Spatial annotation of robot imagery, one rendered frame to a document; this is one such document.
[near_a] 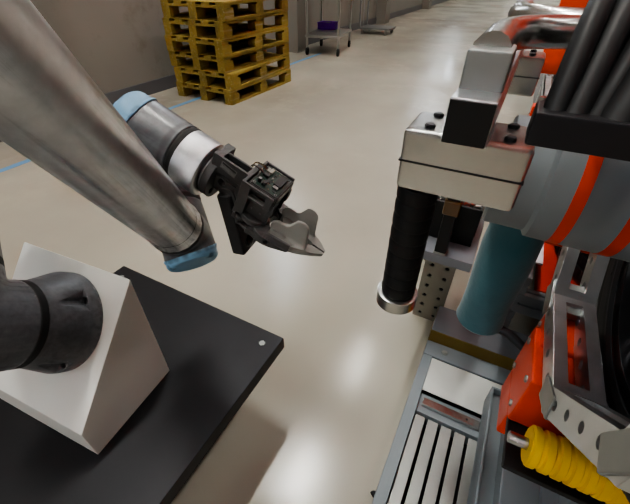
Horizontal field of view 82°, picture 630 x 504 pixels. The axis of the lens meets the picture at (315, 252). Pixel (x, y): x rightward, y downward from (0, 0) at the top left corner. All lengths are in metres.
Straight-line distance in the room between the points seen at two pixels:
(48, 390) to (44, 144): 0.62
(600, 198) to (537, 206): 0.05
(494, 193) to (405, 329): 1.12
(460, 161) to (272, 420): 1.00
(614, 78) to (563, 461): 0.49
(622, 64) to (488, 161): 0.08
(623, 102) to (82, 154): 0.38
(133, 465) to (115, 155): 0.63
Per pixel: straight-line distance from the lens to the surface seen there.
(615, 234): 0.47
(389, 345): 1.33
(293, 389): 1.22
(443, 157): 0.29
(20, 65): 0.31
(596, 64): 0.28
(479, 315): 0.75
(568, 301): 0.72
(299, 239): 0.54
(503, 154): 0.29
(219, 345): 0.96
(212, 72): 3.85
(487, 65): 0.28
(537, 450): 0.63
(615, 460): 0.40
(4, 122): 0.34
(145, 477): 0.85
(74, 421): 0.85
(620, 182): 0.45
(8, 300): 0.72
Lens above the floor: 1.05
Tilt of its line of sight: 39 degrees down
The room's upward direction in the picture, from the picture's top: straight up
